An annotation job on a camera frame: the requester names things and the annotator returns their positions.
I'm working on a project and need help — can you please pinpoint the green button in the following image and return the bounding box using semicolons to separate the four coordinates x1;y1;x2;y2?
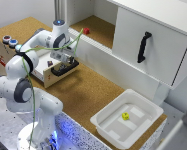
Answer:
14;44;23;52

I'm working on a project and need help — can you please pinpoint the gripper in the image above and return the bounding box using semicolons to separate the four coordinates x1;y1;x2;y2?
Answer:
49;46;76;66

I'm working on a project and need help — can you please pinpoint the white cabinet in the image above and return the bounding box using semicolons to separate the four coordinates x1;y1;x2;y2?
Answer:
54;0;187;107

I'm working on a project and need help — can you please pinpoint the white plastic box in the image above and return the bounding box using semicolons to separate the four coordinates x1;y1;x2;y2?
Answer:
89;88;165;150

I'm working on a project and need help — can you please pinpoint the black door handle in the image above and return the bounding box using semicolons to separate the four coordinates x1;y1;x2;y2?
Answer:
136;31;153;64

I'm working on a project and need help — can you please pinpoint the black drawer handle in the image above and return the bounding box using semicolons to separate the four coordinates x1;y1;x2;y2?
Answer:
50;59;80;77

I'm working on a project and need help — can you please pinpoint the white sliding door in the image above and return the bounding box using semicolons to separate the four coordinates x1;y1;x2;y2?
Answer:
111;6;187;89

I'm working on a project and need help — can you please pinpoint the green cable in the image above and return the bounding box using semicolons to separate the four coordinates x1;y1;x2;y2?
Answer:
20;28;85;150

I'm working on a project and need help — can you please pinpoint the red button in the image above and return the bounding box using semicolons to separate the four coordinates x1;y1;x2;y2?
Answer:
2;34;12;44

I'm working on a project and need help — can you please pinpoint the yellow block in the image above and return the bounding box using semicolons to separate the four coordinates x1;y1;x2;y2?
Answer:
121;112;130;121

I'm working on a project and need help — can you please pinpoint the wooden drawer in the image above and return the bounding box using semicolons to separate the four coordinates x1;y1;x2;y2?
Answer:
30;49;81;89

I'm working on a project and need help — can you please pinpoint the blue button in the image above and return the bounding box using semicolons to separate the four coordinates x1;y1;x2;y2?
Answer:
8;38;19;48

